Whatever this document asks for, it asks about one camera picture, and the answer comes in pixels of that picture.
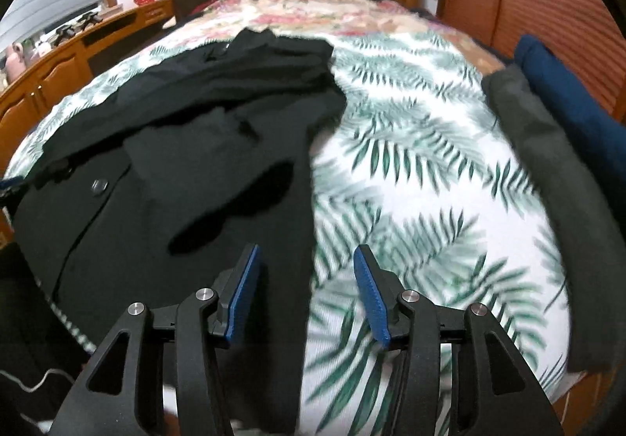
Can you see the leaf pattern bed quilt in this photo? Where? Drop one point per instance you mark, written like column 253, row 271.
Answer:
column 419, row 169

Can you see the folded navy blue garment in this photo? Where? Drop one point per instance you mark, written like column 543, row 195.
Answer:
column 597, row 137

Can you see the floral blanket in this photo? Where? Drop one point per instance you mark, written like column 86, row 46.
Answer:
column 225, row 18

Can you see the black coat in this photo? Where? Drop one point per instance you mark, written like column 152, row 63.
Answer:
column 154, row 192

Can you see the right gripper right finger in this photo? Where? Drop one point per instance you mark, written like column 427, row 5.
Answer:
column 379, row 290

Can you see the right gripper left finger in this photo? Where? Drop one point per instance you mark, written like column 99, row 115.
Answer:
column 235, row 289

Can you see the wooden desk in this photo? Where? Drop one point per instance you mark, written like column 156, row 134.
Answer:
column 72, row 65

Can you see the folded dark grey garment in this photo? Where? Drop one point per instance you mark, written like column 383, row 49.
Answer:
column 591, row 246

